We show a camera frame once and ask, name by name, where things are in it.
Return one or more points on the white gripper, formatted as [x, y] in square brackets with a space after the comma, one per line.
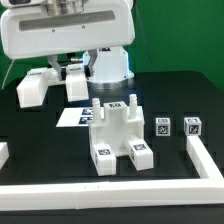
[28, 30]

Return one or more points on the white chair seat block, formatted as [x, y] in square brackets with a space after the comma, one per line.
[113, 124]

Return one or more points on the white chair back frame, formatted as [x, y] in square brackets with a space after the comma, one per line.
[33, 88]

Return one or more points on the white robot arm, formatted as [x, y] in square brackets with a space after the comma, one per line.
[111, 65]

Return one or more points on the white tagged cube near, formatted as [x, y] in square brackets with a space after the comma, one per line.
[163, 126]

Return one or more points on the white tagged cube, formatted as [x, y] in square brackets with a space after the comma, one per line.
[192, 126]
[163, 126]

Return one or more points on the white part at left edge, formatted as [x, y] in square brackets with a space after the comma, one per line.
[4, 153]

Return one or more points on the white tagged cube far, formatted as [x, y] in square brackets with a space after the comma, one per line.
[192, 126]

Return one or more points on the white L-shaped border fence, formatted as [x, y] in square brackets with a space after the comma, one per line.
[208, 188]

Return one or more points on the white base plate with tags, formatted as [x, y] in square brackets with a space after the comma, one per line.
[75, 117]

